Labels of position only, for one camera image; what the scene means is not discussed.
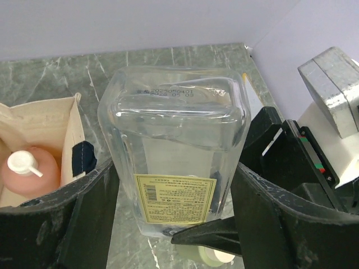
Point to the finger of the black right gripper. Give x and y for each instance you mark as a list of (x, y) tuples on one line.
[(220, 234)]

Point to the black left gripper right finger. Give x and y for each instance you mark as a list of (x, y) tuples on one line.
[(278, 229)]

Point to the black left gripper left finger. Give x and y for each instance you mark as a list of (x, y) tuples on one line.
[(69, 228)]

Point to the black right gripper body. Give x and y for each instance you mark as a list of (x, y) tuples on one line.
[(289, 156)]

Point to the pink liquid bottle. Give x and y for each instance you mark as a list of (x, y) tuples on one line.
[(31, 173)]

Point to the clear square bottle black cap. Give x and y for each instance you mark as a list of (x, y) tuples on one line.
[(175, 135)]

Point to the beige canvas tote bag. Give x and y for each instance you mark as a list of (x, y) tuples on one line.
[(53, 125)]

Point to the pale green bottle cream cap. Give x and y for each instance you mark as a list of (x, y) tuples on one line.
[(204, 255)]

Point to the yellow-framed small whiteboard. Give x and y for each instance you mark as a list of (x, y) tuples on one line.
[(246, 82)]

